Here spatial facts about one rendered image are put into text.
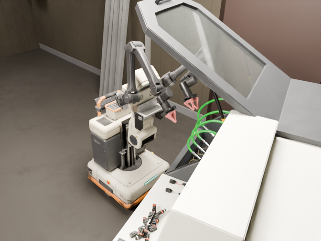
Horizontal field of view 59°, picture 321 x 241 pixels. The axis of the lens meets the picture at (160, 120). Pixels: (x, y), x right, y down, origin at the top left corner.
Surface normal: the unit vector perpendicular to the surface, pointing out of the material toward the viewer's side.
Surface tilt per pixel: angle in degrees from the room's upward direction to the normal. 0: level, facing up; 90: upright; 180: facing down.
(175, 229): 90
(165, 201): 0
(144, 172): 0
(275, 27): 90
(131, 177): 0
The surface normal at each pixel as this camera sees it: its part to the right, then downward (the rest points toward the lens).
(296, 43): -0.68, 0.37
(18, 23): 0.74, 0.37
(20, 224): 0.03, -0.85
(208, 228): -0.45, 0.46
